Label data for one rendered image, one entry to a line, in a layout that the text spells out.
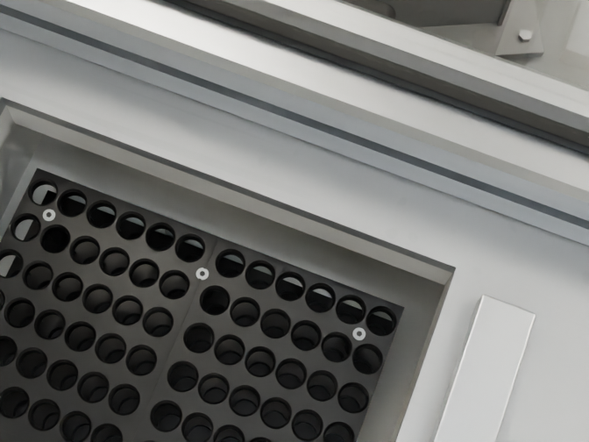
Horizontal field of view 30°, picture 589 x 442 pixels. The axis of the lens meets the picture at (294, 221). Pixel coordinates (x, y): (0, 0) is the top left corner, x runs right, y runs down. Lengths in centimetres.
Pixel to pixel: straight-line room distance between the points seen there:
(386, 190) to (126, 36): 12
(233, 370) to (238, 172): 9
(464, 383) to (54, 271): 19
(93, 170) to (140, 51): 14
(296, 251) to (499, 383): 17
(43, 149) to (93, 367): 15
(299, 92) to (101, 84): 9
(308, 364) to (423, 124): 12
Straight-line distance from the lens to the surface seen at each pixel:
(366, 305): 48
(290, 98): 42
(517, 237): 46
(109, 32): 44
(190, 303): 48
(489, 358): 43
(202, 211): 56
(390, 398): 54
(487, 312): 43
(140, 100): 47
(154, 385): 48
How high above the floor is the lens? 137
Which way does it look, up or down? 71 degrees down
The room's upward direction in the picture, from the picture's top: 8 degrees clockwise
